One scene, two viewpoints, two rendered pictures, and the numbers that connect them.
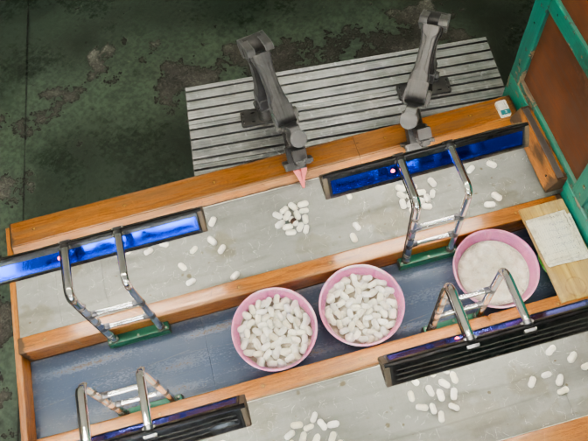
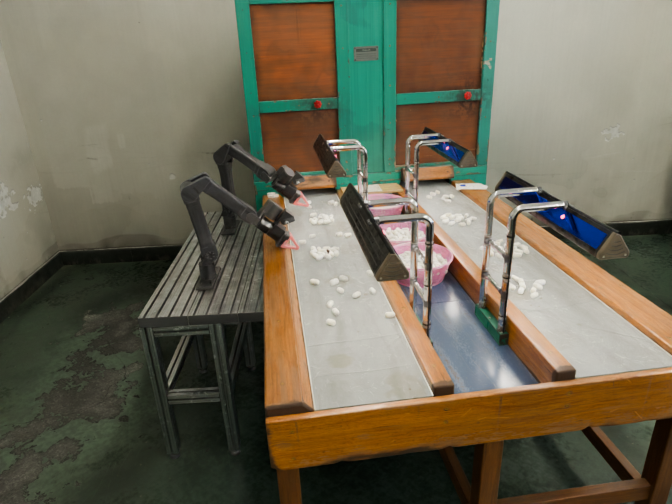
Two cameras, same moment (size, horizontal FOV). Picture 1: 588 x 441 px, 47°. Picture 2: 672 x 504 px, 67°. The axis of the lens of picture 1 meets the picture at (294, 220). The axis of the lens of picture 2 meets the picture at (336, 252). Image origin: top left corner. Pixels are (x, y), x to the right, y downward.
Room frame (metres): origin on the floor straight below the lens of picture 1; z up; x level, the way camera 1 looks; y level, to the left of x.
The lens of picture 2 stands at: (0.95, 1.95, 1.58)
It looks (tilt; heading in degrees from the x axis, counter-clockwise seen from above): 23 degrees down; 270
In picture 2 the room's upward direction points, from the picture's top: 3 degrees counter-clockwise
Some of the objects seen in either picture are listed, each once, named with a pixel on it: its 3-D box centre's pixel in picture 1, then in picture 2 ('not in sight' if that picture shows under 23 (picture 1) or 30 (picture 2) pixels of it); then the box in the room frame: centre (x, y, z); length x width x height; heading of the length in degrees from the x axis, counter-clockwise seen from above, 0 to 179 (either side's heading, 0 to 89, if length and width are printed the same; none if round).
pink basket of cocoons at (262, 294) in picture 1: (276, 332); (418, 265); (0.64, 0.11, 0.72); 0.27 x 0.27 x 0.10
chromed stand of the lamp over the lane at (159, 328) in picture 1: (117, 290); (394, 276); (0.79, 0.55, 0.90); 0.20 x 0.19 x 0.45; 97
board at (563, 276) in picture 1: (562, 248); (371, 189); (0.76, -0.82, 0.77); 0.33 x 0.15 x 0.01; 7
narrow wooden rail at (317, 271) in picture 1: (297, 277); (372, 260); (0.82, 0.01, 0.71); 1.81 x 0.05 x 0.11; 97
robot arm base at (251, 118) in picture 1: (266, 109); (207, 270); (1.50, 0.04, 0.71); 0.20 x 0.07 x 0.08; 92
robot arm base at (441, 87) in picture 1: (424, 82); (229, 221); (1.52, -0.56, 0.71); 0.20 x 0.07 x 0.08; 92
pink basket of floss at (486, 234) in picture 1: (493, 272); (379, 209); (0.73, -0.61, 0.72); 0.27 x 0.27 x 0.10
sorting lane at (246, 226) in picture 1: (283, 227); (329, 260); (1.00, 0.04, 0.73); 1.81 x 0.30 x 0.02; 97
